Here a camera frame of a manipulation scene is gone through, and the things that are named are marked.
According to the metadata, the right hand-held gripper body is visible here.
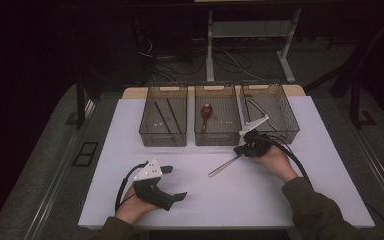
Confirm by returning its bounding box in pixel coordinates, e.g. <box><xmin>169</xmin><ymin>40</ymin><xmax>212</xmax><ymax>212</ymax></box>
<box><xmin>239</xmin><ymin>114</ymin><xmax>272</xmax><ymax>158</ymax></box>

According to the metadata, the white metal desk frame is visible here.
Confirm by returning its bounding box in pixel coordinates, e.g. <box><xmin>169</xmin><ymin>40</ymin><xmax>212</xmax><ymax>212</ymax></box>
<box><xmin>205</xmin><ymin>8</ymin><xmax>303</xmax><ymax>84</ymax></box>

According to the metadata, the brown wooden spoon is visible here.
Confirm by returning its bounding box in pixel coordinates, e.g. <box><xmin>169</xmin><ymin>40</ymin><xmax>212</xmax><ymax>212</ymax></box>
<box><xmin>200</xmin><ymin>102</ymin><xmax>214</xmax><ymax>134</ymax></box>

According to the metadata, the left hand-held gripper black cable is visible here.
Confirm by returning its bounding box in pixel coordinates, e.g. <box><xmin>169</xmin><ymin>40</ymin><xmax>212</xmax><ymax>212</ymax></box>
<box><xmin>114</xmin><ymin>161</ymin><xmax>148</xmax><ymax>213</ymax></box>

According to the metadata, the person's left hand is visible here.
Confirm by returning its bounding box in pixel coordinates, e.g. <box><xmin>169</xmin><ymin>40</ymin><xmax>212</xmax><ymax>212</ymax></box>
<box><xmin>114</xmin><ymin>185</ymin><xmax>160</xmax><ymax>225</ymax></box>

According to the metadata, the black metal stand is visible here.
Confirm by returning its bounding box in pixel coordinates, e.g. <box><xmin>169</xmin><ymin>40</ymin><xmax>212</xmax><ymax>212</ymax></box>
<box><xmin>64</xmin><ymin>66</ymin><xmax>96</xmax><ymax>131</ymax></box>
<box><xmin>349</xmin><ymin>79</ymin><xmax>378</xmax><ymax>130</ymax></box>

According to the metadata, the person's right hand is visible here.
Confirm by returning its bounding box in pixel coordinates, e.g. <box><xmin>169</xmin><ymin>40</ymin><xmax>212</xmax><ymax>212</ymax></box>
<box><xmin>250</xmin><ymin>144</ymin><xmax>299</xmax><ymax>184</ymax></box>

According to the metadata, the smoky transparent plastic bin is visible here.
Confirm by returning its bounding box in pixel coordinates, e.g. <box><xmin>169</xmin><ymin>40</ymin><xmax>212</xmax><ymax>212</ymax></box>
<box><xmin>138</xmin><ymin>83</ymin><xmax>189</xmax><ymax>148</ymax></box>
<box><xmin>193</xmin><ymin>82</ymin><xmax>243</xmax><ymax>147</ymax></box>
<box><xmin>239</xmin><ymin>80</ymin><xmax>301</xmax><ymax>145</ymax></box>

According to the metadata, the black floor cable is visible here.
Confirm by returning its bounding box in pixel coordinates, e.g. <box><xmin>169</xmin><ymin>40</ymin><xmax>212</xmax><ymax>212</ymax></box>
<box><xmin>362</xmin><ymin>200</ymin><xmax>384</xmax><ymax>240</ymax></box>

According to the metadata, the bundle of floor cables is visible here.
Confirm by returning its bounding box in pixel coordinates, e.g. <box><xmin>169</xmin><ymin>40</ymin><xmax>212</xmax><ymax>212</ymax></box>
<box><xmin>136</xmin><ymin>33</ymin><xmax>264</xmax><ymax>84</ymax></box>

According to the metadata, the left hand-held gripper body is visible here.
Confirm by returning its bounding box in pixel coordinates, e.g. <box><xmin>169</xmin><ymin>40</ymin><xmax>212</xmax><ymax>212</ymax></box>
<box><xmin>133</xmin><ymin>158</ymin><xmax>176</xmax><ymax>212</ymax></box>

